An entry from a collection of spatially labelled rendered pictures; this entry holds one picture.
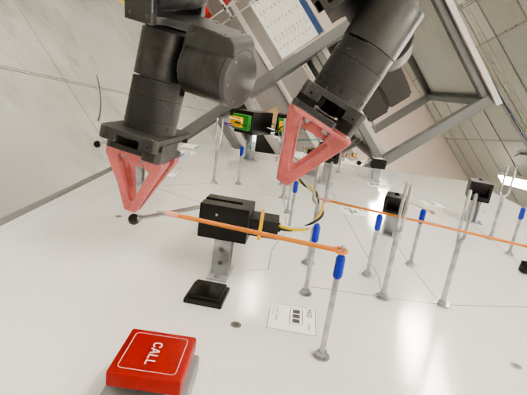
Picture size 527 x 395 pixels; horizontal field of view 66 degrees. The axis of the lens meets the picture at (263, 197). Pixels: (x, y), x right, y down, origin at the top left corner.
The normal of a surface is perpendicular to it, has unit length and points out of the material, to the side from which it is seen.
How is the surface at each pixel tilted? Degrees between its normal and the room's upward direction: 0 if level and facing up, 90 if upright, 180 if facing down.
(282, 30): 90
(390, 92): 90
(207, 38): 119
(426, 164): 90
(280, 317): 50
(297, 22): 90
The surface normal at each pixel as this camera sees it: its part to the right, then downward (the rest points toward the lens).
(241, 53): 0.85, 0.37
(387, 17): -0.14, 0.24
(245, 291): 0.13, -0.95
